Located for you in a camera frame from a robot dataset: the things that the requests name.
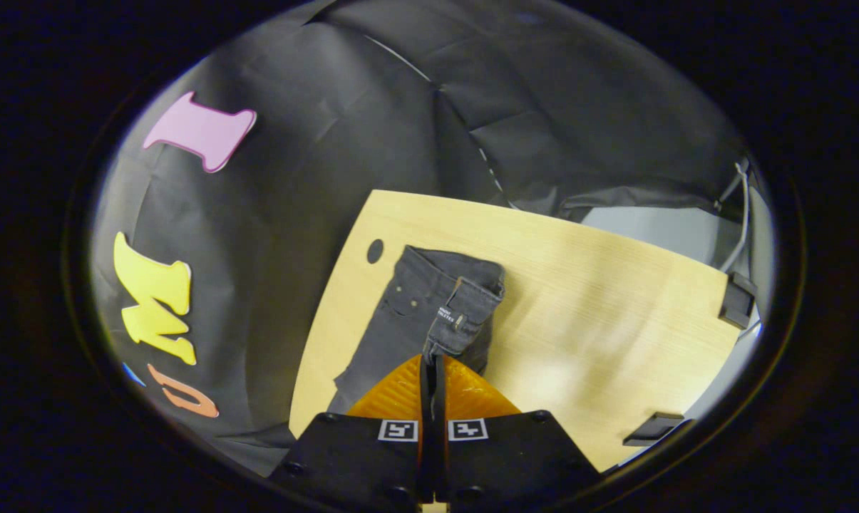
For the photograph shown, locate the black jeans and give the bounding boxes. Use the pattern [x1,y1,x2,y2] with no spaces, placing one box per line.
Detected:
[327,245,507,418]

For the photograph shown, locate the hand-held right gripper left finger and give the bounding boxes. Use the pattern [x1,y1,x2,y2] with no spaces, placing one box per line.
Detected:
[269,354,437,510]

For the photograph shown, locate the black table clamp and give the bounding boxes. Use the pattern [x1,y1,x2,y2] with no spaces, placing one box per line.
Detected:
[623,411,686,448]
[718,271,758,330]

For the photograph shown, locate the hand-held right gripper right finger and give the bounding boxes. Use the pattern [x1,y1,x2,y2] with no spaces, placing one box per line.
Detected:
[435,354,605,508]

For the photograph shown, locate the grey cable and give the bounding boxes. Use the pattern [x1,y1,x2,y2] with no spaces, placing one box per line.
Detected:
[714,160,754,275]

